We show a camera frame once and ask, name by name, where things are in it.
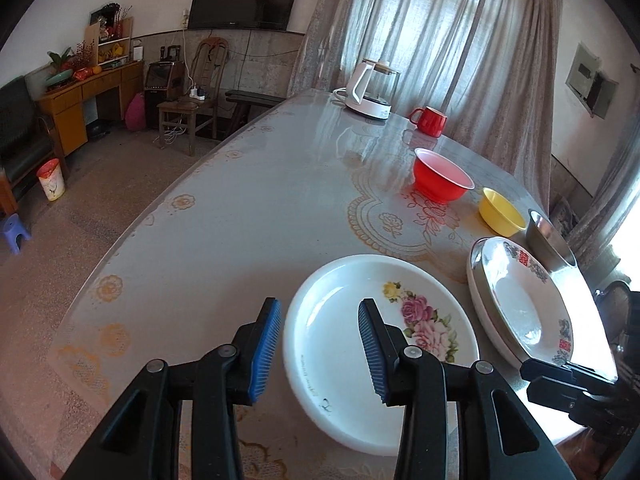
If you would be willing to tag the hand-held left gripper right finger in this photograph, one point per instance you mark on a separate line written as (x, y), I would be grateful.
(372, 350)

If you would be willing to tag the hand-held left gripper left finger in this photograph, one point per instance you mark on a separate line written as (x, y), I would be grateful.
(265, 350)

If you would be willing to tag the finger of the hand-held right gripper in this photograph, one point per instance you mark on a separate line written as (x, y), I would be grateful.
(550, 394)
(545, 370)

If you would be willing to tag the white plate pink rose print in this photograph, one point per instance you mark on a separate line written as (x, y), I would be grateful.
(325, 310)

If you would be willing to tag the white plate red blue print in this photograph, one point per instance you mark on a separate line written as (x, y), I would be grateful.
(515, 300)

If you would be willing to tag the white plate purple floral rim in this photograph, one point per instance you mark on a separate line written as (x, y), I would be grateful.
(474, 285)

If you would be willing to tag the red bowl white inside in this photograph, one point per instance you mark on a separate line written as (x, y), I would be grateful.
(435, 185)

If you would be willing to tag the stainless steel bowl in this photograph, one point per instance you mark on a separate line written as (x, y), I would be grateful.
(545, 245)

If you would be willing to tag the yellow plastic bowl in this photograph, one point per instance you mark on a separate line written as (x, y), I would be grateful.
(495, 215)

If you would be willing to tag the red mug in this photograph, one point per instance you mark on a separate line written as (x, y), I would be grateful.
(432, 122)

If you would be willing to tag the white glass electric kettle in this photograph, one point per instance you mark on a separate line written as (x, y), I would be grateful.
(367, 105)

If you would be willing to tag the black bench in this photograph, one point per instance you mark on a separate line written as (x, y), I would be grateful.
(255, 100)

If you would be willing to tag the brown wooden chair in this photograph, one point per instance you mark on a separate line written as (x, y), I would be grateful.
(182, 110)

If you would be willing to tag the white power strip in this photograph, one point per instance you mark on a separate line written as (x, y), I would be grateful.
(197, 93)

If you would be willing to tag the pink bag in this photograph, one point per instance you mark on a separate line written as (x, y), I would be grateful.
(135, 112)

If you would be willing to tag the white red trash bin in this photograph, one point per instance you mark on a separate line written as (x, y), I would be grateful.
(51, 182)

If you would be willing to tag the blue plastic stool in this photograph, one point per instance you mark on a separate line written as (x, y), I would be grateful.
(14, 230)

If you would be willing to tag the black speaker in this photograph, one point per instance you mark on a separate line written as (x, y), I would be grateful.
(162, 80)

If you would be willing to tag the wooden desk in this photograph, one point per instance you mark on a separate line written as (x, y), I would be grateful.
(67, 115)

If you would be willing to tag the white router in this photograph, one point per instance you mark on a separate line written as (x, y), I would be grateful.
(137, 54)

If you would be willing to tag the black sofa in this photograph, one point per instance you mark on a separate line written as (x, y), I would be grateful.
(20, 130)

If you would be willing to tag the wooden desktop shelf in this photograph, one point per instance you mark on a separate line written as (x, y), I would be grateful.
(112, 42)

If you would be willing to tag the potted green plant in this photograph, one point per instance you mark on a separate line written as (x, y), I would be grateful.
(60, 67)

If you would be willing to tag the wall electrical box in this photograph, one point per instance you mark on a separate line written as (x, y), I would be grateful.
(582, 75)

